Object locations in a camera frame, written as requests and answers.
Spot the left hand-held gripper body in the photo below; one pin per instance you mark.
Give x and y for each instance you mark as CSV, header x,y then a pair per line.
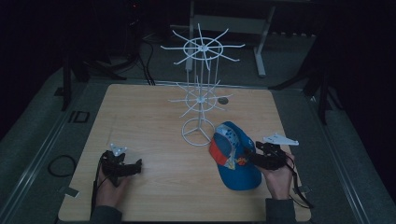
x,y
112,165

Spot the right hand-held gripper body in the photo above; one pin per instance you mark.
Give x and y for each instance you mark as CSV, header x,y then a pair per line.
x,y
274,155

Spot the blue baseball cap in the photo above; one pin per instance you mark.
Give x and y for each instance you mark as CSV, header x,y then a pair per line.
x,y
234,161

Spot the person's left hand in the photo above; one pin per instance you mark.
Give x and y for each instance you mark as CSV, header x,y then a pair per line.
x,y
109,190

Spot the person's right hand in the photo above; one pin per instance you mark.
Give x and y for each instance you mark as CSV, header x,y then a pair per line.
x,y
279,182

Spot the round grey table grommet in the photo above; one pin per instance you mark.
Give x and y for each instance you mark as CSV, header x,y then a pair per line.
x,y
223,100

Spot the black metal stand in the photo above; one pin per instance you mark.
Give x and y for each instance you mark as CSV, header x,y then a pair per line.
x,y
66,84
323,93

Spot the black rectangular floor frame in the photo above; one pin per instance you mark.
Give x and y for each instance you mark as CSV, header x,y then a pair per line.
x,y
79,116

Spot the white metal desk frame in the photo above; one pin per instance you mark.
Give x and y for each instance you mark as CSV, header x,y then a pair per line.
x,y
261,46

